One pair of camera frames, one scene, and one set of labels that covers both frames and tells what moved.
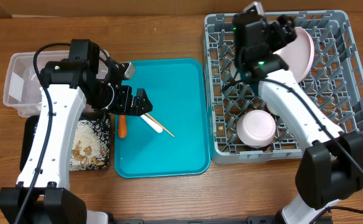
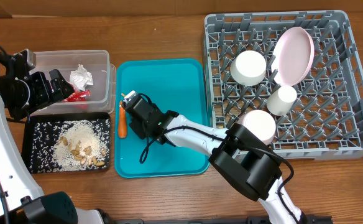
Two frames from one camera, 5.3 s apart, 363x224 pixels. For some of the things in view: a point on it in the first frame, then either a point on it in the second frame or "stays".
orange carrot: [122, 127] stays
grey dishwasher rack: [336, 81] stays
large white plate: [299, 54] stays
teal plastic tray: [176, 91] stays
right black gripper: [276, 31] -> [144, 122]
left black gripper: [126, 105] -> [46, 92]
